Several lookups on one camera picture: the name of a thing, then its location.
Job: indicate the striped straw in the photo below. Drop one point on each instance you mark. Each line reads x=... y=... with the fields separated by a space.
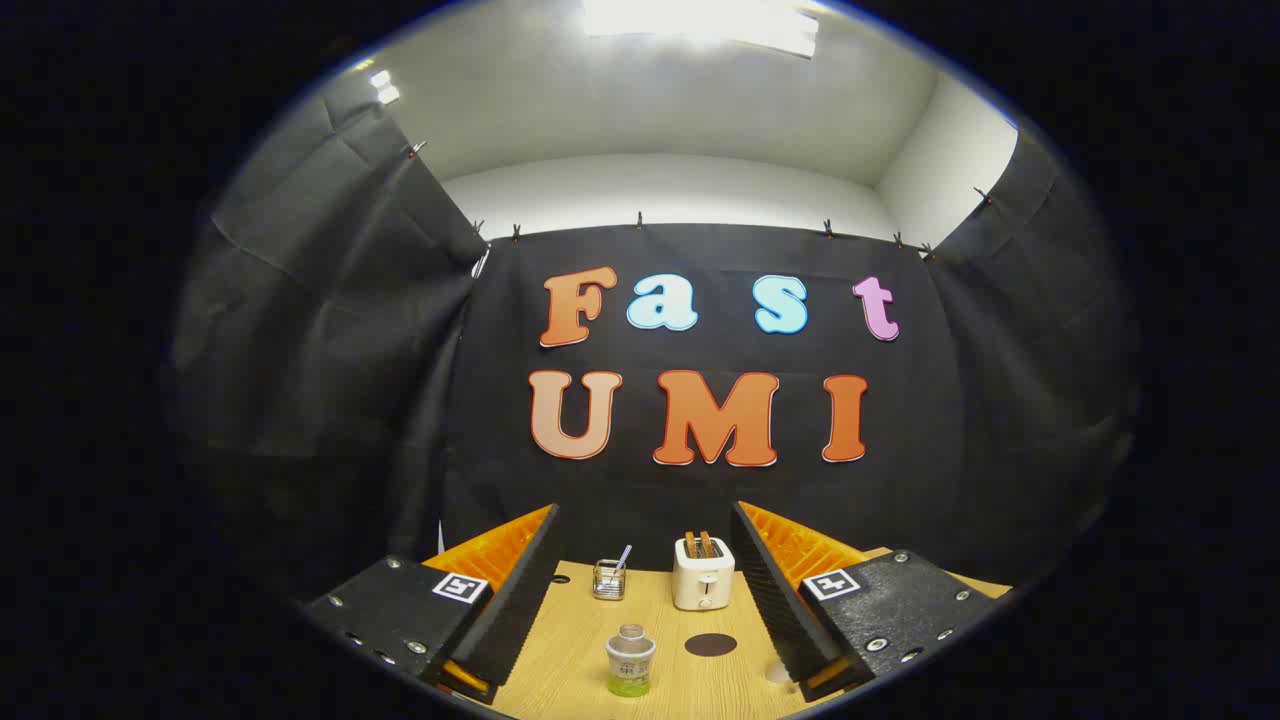
x=623 y=556

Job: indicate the dark brown round coaster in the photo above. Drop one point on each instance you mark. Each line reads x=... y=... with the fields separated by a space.
x=711 y=645

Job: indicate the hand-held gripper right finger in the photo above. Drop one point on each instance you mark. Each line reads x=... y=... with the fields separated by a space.
x=775 y=610

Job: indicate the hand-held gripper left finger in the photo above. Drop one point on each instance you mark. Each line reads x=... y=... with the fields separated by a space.
x=520 y=600

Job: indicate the white toaster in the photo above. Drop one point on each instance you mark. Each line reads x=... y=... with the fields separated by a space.
x=703 y=585

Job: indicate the clear juice bottle white label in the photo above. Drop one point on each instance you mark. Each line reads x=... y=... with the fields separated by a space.
x=630 y=660

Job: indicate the wooden table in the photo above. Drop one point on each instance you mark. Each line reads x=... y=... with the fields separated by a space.
x=580 y=660

